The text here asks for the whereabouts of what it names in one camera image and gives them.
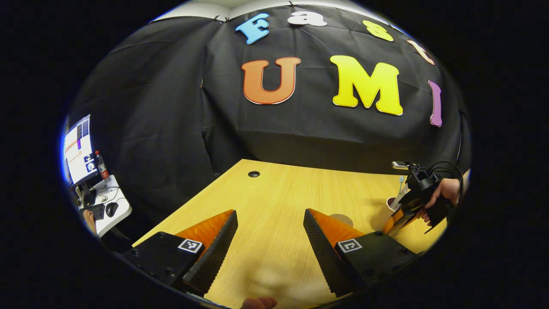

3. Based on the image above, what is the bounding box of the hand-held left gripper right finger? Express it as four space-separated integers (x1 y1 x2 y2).
303 208 419 297

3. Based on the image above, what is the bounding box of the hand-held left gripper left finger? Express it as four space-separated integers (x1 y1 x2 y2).
122 209 238 297

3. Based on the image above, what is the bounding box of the beige cup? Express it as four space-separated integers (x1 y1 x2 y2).
371 197 401 232

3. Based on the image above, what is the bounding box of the white toothpaste tube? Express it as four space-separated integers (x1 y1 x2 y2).
392 185 409 211

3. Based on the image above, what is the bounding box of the round brown coaster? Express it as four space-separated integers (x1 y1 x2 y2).
328 214 354 228

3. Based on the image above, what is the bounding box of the wooden desktop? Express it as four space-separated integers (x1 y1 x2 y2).
132 159 449 309

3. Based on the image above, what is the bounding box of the black keyboard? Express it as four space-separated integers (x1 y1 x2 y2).
86 203 106 221

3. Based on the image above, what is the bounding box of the red drink bottle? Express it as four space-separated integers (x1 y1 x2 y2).
95 150 109 180

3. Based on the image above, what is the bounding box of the black backdrop cloth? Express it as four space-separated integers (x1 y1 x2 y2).
69 4 472 241

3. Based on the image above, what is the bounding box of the computer monitor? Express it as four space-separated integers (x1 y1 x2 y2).
63 114 98 206

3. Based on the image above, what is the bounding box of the black cable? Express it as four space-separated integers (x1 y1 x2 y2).
429 161 465 202

